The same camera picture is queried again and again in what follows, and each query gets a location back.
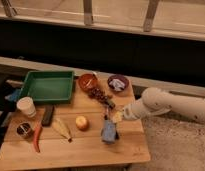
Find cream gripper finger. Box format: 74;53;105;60
112;111;123;123

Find blue sponge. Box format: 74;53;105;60
101;119;117;139

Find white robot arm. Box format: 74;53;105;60
112;87;205;124

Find blue plastic cup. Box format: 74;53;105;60
101;129;119;144

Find white paper cup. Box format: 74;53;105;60
17;97;36;118

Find dark utensil on table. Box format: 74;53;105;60
104;107;111;120

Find dark grape bunch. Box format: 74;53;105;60
88;88;115;109

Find purple bowl with cloth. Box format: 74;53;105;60
107;74;129;92

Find yellow apple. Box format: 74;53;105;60
75;116;89;131

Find orange bowl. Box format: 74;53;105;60
78;73;98;91

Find black rectangular block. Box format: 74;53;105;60
41;105;54;126

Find green plastic tray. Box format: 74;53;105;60
19;71;74;104

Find red chili pepper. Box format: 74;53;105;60
33;122;42;153

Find metal tin can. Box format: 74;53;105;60
16;122;33;139

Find blue cloth at left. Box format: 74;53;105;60
5;89;20;102

